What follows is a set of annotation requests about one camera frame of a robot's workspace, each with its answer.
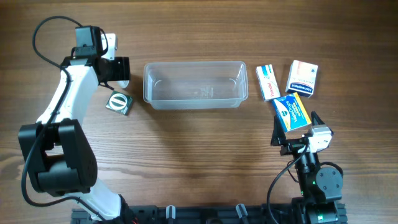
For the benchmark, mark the green Zam-Buk ointment box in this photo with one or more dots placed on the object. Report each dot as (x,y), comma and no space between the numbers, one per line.
(120,103)

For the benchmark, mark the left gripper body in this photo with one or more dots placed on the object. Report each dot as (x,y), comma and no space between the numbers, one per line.
(117,70)

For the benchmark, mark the blue yellow VapoDrops box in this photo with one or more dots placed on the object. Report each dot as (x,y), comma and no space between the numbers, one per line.
(291,112)

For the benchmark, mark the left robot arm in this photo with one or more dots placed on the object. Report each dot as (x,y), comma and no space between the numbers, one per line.
(59,162)

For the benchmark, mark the clear plastic container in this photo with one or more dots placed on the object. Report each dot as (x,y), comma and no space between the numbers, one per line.
(195,85)

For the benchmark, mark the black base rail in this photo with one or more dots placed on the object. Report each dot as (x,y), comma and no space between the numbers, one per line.
(283,213)

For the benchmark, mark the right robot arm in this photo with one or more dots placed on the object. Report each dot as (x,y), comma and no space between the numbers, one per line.
(320,183)

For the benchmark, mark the Hansaplast plaster box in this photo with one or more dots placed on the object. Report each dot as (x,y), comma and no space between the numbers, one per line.
(302,78)

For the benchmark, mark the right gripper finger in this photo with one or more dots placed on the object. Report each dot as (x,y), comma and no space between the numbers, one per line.
(317,121)
(278,135)

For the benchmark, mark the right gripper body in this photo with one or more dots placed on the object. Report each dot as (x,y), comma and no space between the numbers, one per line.
(303,160)

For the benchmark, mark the white Panadol box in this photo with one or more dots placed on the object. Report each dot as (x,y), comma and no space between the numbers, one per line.
(267,82)

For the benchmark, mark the white calamine lotion bottle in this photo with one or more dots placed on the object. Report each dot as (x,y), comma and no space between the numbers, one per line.
(123,83)

